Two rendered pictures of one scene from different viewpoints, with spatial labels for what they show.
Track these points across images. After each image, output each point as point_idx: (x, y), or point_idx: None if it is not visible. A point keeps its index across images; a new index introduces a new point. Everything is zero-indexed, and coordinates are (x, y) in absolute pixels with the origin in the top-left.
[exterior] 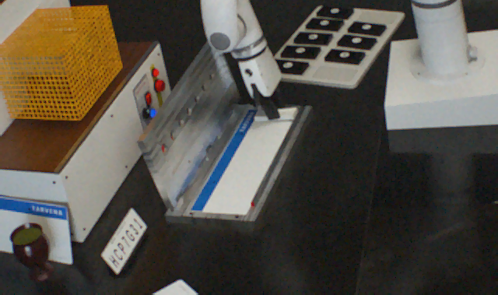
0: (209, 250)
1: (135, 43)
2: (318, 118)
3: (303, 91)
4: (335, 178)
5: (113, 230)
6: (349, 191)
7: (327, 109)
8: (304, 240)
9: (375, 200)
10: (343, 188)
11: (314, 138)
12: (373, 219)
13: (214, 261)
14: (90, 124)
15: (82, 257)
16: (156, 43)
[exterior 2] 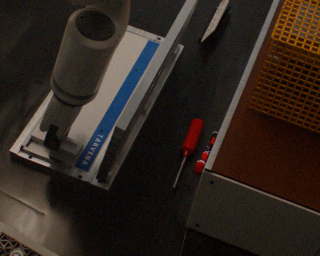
0: (143, 14)
1: (240, 176)
2: (6, 147)
3: (10, 208)
4: (17, 56)
5: (233, 55)
6: (9, 37)
7: None
8: (63, 1)
9: None
10: (14, 42)
11: (21, 116)
12: None
13: (139, 3)
14: (264, 31)
15: (256, 34)
16: (207, 161)
